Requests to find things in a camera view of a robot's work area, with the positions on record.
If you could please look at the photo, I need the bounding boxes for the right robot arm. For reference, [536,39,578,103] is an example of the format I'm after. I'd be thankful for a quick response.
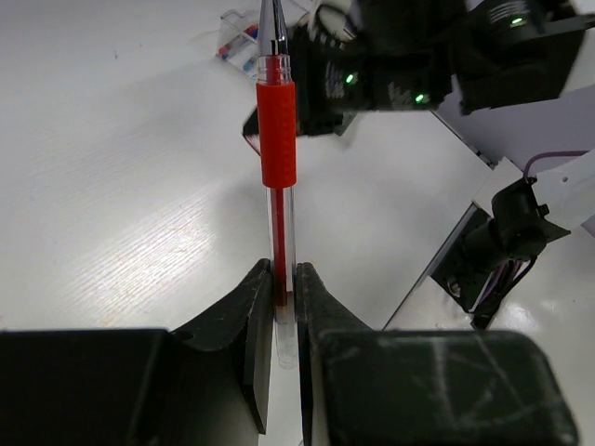
[258,1,594,136]

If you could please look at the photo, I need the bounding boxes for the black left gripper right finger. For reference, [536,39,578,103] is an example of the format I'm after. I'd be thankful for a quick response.
[296,263,579,445]

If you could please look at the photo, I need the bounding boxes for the clear compartment organizer box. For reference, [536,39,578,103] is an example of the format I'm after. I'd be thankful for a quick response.
[215,9,259,83]

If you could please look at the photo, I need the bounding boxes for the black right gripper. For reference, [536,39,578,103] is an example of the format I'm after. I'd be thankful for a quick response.
[242,1,362,156]

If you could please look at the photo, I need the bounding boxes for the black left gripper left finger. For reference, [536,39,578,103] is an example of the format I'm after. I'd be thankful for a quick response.
[1,259,271,445]

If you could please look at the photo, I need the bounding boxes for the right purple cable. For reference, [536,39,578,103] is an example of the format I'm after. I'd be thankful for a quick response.
[522,149,587,177]

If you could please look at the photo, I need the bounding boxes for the red ballpoint pen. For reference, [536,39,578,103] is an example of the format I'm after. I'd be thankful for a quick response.
[257,1,298,370]

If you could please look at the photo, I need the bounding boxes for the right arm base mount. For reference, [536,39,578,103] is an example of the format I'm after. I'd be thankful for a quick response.
[431,177,570,331]

